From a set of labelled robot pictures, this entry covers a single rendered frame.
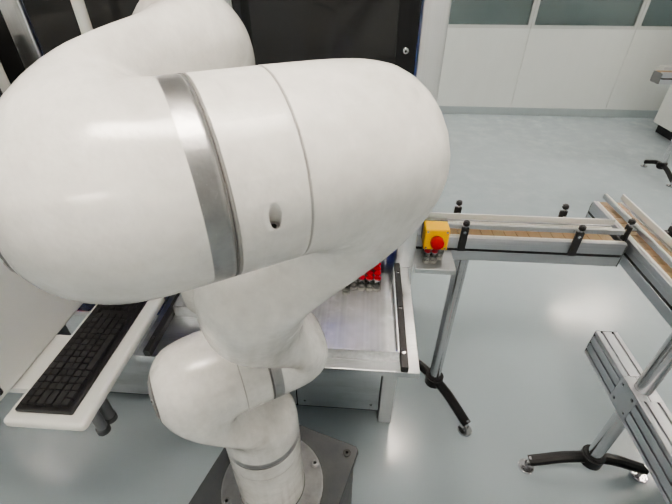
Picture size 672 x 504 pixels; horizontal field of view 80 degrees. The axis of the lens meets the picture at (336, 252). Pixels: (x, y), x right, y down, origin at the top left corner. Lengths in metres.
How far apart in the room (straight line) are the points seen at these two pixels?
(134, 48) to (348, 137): 0.12
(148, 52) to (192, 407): 0.39
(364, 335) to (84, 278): 0.92
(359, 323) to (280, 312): 0.80
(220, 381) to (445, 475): 1.47
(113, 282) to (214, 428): 0.40
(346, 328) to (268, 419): 0.49
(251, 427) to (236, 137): 0.50
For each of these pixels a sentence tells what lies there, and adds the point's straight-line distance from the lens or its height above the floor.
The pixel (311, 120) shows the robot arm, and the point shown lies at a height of 1.61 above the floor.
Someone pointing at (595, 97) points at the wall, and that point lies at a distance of 6.49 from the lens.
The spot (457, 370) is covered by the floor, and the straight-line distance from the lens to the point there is 2.18.
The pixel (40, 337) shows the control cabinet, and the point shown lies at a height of 0.85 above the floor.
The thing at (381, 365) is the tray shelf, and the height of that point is 0.88.
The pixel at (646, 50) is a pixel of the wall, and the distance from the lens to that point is 6.58.
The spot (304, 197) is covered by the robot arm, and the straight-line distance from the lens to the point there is 0.17.
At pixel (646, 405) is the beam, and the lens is 1.65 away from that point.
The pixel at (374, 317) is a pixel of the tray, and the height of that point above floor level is 0.88.
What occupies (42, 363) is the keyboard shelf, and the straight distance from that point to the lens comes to 1.35.
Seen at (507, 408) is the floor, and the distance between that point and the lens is 2.12.
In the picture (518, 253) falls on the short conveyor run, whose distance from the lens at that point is 1.46.
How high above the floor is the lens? 1.66
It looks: 36 degrees down
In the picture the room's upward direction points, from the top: straight up
